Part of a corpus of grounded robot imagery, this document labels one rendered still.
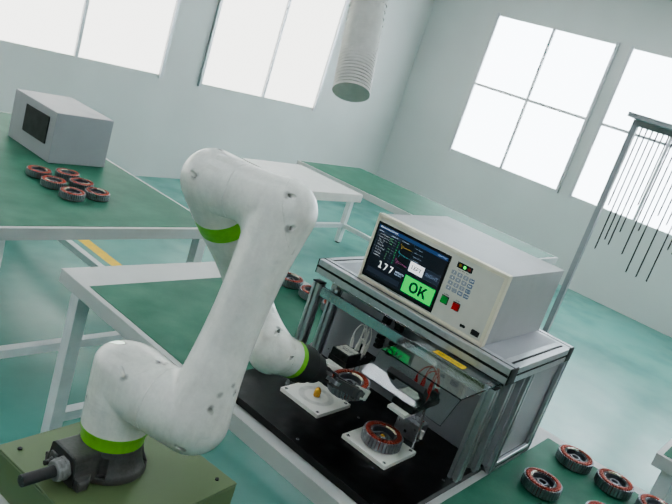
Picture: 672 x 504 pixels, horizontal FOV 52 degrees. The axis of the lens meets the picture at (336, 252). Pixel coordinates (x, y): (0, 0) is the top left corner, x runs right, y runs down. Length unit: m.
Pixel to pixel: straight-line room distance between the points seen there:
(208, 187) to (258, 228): 0.13
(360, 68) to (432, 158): 6.37
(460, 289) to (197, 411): 0.88
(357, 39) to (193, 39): 4.11
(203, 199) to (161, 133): 5.73
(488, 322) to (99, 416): 0.98
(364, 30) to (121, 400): 2.08
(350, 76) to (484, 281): 1.34
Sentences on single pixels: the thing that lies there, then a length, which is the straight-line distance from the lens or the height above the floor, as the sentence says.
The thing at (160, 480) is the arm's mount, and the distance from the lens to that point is 1.45.
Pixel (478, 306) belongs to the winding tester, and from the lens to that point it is 1.84.
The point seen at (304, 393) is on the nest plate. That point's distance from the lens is 2.01.
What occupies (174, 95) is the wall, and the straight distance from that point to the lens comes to 6.97.
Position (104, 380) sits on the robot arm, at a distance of 1.32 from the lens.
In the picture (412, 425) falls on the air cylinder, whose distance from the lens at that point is 1.99.
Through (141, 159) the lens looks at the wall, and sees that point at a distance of 6.97.
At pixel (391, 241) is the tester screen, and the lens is 1.97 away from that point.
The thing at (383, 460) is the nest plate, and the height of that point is 0.78.
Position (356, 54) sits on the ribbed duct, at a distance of 2.95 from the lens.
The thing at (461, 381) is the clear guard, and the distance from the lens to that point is 1.73.
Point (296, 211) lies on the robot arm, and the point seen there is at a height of 1.43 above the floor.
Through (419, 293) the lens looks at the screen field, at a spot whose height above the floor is 1.16.
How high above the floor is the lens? 1.71
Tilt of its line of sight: 16 degrees down
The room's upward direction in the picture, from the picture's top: 18 degrees clockwise
